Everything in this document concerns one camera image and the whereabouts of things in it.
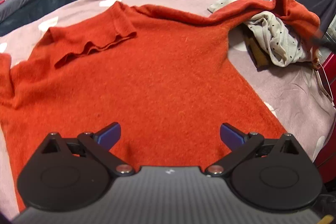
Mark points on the pink dotted bed sheet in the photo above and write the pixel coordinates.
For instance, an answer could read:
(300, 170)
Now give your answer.
(293, 93)

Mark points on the orange knit sweater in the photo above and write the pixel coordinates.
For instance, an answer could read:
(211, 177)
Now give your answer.
(162, 74)

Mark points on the cream dotted cloth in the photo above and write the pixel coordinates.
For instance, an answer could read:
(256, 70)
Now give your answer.
(285, 33)

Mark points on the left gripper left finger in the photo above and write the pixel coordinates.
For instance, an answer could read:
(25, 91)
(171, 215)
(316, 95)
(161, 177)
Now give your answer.
(66, 174)

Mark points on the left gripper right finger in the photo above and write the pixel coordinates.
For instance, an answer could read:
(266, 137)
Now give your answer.
(274, 175)

